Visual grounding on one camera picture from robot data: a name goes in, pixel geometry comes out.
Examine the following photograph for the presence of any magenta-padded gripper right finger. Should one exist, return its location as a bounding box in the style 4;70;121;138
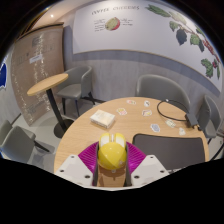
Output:
124;141;171;188

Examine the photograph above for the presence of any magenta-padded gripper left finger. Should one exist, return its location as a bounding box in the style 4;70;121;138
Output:
54;141;100;188

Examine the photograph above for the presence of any yellow computer mouse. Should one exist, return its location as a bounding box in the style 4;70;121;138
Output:
97;132;128;171

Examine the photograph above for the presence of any dark grey mouse pad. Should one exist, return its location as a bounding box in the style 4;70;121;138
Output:
132;133;206;172

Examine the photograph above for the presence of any white flat box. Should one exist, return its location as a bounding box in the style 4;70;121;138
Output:
89;109;116;130

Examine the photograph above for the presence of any small round wooden side table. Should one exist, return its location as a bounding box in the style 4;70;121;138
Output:
26;73;76;140

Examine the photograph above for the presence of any black cable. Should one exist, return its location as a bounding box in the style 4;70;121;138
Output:
156;98;202;131

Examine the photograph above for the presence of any brown printed wall panel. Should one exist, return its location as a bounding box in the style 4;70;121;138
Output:
9;23;66;127

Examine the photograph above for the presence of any white botanical wall mural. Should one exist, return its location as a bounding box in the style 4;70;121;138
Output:
72;1;224;88

